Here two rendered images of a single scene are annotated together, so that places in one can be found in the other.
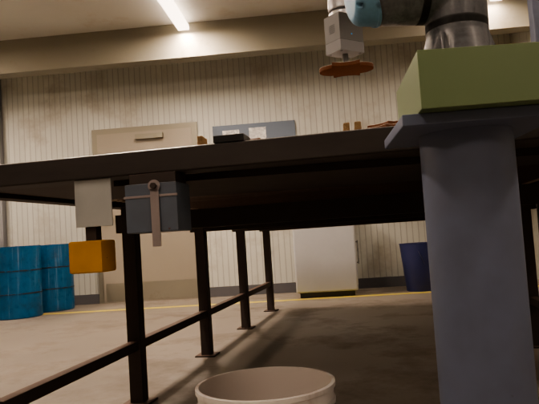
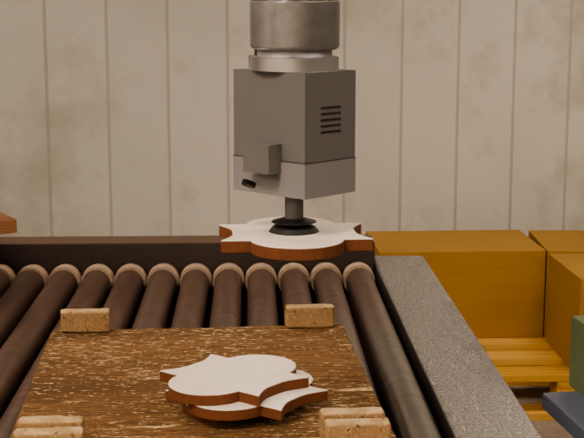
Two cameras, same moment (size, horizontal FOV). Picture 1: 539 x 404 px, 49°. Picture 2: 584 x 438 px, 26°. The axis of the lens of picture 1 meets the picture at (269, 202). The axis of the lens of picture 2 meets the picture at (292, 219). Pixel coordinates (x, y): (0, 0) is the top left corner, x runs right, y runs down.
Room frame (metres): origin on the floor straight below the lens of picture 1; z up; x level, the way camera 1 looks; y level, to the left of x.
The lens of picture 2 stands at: (1.84, 0.81, 1.33)
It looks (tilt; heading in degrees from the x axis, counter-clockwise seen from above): 10 degrees down; 257
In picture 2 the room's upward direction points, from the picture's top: straight up
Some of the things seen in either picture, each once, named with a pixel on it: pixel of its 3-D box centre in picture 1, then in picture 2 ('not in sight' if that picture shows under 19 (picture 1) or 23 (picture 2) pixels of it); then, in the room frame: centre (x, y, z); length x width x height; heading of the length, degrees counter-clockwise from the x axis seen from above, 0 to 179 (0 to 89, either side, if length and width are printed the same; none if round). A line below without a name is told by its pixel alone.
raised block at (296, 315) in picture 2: not in sight; (309, 315); (1.49, -0.63, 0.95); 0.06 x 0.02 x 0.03; 172
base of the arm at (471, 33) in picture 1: (458, 50); not in sight; (1.11, -0.38, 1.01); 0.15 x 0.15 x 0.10
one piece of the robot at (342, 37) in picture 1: (342, 34); (282, 123); (1.61, -0.23, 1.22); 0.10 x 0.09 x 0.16; 34
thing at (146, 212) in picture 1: (157, 210); not in sight; (1.48, 0.28, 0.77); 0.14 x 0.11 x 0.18; 79
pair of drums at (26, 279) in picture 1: (34, 278); not in sight; (6.74, 2.70, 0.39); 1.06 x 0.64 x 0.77; 175
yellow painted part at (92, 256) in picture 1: (91, 225); not in sight; (1.51, 0.46, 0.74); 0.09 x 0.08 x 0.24; 79
